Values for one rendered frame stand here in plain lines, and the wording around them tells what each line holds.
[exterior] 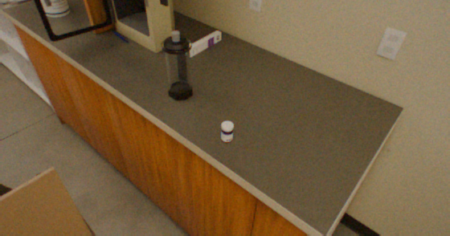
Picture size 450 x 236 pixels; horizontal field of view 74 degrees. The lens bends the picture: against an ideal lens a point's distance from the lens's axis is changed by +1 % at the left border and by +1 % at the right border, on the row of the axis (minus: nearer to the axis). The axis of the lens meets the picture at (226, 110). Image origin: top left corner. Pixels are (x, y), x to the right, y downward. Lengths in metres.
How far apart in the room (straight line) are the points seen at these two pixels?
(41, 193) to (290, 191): 0.63
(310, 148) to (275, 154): 0.13
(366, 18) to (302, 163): 0.63
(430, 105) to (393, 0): 0.43
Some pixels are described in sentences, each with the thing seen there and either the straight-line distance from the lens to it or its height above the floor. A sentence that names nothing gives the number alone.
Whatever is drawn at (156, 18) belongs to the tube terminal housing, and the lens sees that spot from 1.44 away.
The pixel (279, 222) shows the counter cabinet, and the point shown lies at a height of 0.80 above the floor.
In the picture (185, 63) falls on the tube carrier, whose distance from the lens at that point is 1.11.
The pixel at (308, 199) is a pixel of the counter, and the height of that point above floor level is 0.94.
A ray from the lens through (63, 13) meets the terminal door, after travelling 1.60.
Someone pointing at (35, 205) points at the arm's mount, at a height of 1.16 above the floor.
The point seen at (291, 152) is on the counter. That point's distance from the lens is 1.03.
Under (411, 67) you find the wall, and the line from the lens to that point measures 1.34.
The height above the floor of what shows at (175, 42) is 1.18.
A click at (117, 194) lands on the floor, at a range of 2.11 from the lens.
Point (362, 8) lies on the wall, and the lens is 1.31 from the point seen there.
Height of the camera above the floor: 1.70
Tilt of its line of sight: 42 degrees down
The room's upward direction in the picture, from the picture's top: 3 degrees clockwise
